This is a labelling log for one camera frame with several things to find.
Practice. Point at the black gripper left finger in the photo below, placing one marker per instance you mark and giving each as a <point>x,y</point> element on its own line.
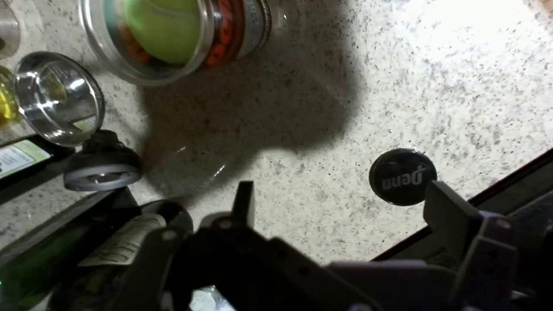
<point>242,204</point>

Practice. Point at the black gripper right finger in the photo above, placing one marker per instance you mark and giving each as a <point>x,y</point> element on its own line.
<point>453,219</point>

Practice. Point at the black round can lid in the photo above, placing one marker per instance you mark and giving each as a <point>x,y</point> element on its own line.
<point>401,174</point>

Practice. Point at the clear tennis ball can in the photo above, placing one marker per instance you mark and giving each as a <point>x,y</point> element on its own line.
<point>228,29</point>

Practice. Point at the green tennis ball with logo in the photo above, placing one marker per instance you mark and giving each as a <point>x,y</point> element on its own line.
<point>166,29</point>

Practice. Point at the small steel bowl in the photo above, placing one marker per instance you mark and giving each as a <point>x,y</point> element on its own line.
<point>59,98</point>

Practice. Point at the tall green glass bottle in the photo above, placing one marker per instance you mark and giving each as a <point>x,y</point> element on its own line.
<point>41,257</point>

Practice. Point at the dark olive oil bottle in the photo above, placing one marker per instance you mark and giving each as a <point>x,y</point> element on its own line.
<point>26,162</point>

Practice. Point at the glass oil cruet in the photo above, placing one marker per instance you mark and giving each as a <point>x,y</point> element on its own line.
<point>8,109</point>

